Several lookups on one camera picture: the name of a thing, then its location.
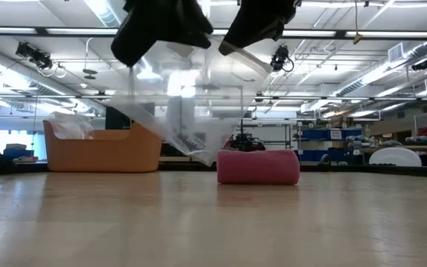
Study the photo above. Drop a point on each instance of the blue storage bin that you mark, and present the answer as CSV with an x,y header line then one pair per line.
x,y
351,133
313,134

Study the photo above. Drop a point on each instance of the black ceiling-mounted device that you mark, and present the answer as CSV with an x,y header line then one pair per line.
x,y
35,55

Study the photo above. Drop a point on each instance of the orange plastic bin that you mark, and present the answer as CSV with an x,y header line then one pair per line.
x,y
106,152

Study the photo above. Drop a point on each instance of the metal shelf rack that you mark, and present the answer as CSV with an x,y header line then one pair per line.
x,y
298,144

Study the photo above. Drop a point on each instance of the black monitor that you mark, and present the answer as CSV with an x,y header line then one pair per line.
x,y
115,120

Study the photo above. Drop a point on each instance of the white air vent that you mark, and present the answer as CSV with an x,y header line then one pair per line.
x,y
396,52

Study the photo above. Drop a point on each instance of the black background robot arm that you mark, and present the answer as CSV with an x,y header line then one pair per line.
x,y
250,142

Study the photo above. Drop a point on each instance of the blue background box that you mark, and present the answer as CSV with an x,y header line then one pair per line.
x,y
17,152

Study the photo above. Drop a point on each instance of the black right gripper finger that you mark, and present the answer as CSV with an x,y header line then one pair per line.
x,y
248,31

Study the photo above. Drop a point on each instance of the pink bandage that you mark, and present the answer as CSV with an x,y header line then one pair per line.
x,y
258,167

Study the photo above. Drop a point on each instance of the clear plastic zip bag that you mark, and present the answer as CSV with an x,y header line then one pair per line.
x,y
198,111

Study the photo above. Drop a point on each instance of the black overhead frame beam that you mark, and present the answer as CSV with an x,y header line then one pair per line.
x,y
50,35

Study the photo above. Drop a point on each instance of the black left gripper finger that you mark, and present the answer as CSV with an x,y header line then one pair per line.
x,y
196,29

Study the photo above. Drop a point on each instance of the white plastic container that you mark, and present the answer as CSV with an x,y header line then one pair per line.
x,y
395,157

